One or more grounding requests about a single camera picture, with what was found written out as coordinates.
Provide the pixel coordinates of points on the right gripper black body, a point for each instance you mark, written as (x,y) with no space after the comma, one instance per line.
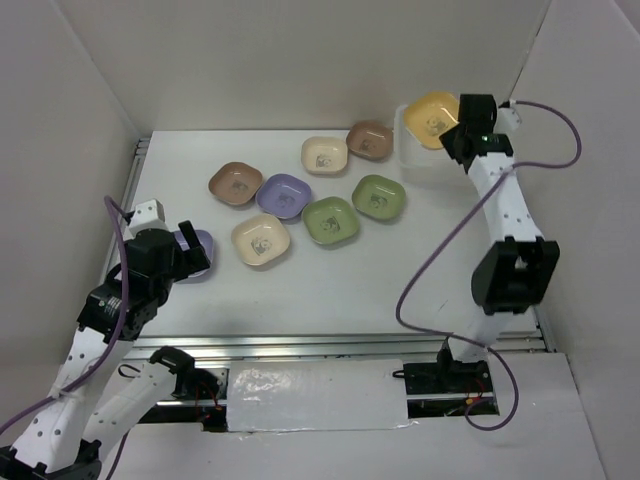
(449,140)

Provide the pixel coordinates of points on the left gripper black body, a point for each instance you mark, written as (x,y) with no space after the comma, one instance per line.
(162,288)

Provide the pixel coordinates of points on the yellow panda plate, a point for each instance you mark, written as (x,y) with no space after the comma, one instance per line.
(431,116)

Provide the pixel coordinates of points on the cream panda plate front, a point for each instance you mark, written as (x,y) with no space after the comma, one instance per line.
(260,239)

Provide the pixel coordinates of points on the cream panda plate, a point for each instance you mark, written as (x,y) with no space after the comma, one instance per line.
(260,239)
(324,155)

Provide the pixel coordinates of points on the green panda plate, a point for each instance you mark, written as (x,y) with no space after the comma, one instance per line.
(379,197)
(330,220)

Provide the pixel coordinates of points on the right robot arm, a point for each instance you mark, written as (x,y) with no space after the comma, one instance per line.
(516,270)

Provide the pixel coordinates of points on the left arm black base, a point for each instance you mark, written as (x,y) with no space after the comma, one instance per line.
(198,397)

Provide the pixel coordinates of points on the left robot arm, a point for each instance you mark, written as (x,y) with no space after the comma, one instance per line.
(71,430)

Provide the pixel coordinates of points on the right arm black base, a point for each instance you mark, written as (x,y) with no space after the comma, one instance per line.
(447,388)

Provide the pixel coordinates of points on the white plastic basket bin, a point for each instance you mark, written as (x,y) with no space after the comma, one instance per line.
(421,166)

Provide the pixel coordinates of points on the brown panda plate left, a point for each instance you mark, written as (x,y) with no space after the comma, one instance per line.
(235,183)

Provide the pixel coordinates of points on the brown panda plate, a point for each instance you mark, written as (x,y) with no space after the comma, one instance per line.
(370,140)
(235,183)

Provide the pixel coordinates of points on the brown panda plate back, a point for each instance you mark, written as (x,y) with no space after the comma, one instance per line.
(370,140)

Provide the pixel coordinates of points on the purple panda plate middle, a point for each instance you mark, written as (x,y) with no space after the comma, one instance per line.
(283,196)

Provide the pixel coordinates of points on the cream panda plate back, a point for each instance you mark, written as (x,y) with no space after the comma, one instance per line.
(324,155)

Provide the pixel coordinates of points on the white taped cover panel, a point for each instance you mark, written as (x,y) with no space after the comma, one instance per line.
(340,395)

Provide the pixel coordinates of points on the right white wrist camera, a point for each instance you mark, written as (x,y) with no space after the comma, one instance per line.
(508,119)

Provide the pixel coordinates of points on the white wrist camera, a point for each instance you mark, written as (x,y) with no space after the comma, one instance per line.
(508,119)
(143,216)

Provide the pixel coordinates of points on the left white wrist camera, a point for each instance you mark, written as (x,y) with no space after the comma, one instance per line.
(143,216)

